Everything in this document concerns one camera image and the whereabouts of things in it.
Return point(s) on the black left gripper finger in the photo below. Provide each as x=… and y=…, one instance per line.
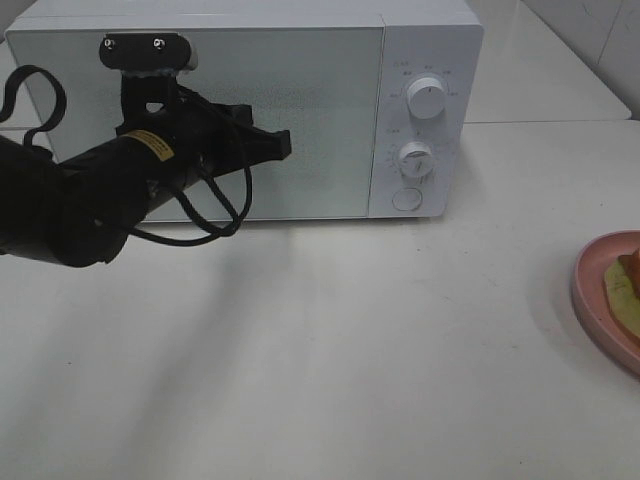
x=240, y=114
x=261, y=146

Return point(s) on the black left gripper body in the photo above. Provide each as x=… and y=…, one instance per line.
x=185, y=141

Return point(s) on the white microwave door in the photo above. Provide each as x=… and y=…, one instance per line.
x=319, y=84

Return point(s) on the white timer knob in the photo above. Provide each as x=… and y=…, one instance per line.
x=415, y=160

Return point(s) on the round white door button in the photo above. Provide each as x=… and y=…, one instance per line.
x=407, y=199

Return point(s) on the toast sandwich with filling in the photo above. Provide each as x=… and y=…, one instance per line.
x=622, y=289

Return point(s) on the pink round plate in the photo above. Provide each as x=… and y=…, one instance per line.
x=590, y=303

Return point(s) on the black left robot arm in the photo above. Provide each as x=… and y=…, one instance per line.
x=81, y=211

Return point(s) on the white microwave oven body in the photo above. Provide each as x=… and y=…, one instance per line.
x=419, y=38

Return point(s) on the white upper power knob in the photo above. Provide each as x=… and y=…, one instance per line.
x=426, y=97

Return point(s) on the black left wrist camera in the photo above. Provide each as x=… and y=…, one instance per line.
x=149, y=63

